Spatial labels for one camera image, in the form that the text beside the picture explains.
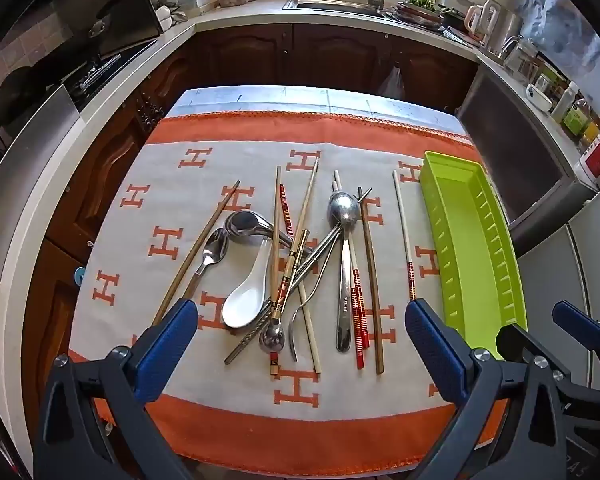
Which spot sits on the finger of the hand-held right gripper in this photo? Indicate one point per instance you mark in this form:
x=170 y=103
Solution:
x=577 y=325
x=517 y=342

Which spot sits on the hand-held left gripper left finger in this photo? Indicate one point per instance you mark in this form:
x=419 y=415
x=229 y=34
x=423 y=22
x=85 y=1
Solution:
x=167 y=345

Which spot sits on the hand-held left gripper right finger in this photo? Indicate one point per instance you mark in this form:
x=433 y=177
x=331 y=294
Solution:
x=437 y=355

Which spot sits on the white ceramic spoon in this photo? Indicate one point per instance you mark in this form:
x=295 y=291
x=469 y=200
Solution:
x=245 y=302

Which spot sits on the small steel spoon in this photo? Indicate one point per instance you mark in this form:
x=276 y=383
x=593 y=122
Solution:
x=215 y=249
x=272 y=337

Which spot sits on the green plastic utensil tray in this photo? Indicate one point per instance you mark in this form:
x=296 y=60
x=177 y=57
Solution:
x=467 y=240

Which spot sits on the steel fork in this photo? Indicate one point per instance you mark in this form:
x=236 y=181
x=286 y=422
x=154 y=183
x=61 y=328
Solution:
x=291 y=332

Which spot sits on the plain steel chopstick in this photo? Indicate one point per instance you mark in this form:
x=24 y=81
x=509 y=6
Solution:
x=316 y=260

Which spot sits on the large steel spoon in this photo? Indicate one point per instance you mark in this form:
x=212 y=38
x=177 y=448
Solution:
x=344 y=210

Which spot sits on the orange and white patterned tablecloth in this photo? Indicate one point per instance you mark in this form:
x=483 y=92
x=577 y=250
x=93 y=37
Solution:
x=180 y=195

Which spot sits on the red box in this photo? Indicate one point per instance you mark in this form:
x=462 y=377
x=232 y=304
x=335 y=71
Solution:
x=599 y=157

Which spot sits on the green label bottle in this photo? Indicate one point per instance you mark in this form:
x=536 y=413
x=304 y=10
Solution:
x=575 y=120

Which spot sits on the white bowl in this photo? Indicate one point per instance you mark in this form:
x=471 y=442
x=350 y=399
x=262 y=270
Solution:
x=539 y=96

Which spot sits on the white plastic bag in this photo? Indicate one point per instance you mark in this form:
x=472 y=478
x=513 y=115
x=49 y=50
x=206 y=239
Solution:
x=392 y=82

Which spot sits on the gas stove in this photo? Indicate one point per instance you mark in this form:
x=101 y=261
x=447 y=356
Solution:
x=105 y=72

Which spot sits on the brown wooden base cabinets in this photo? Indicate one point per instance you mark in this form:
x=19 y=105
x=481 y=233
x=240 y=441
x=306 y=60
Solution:
x=330 y=55

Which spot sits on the white kitchen countertop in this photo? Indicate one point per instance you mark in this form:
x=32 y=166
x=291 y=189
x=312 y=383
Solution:
x=240 y=14

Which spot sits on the black glass range hood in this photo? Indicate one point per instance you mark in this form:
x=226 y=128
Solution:
x=105 y=10

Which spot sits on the plate of green vegetables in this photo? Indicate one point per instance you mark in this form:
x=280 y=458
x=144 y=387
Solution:
x=420 y=7

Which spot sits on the steel sink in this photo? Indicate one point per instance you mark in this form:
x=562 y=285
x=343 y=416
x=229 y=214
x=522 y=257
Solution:
x=335 y=6

